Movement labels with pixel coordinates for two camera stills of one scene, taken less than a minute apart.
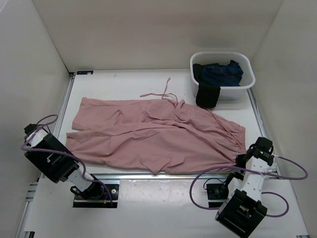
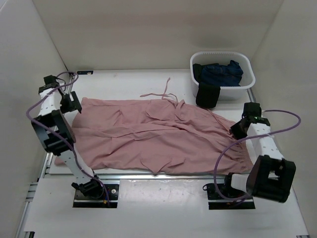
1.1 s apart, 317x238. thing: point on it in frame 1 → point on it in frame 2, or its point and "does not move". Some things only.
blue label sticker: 83,72 does not move
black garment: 207,94 does not move
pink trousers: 152,136 does not move
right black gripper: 239,161 → 234,131
